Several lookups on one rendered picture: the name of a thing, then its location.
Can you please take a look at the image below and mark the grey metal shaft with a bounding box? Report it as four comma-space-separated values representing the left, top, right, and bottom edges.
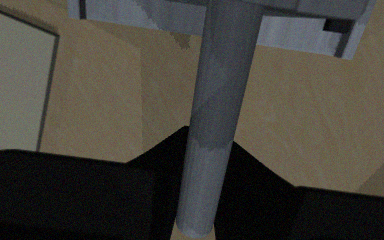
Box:
176, 0, 265, 238

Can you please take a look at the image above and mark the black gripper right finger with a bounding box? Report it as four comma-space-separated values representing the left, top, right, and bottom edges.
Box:
214, 141, 384, 240

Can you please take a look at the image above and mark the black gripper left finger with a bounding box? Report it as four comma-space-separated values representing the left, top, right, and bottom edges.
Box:
0, 126, 189, 240

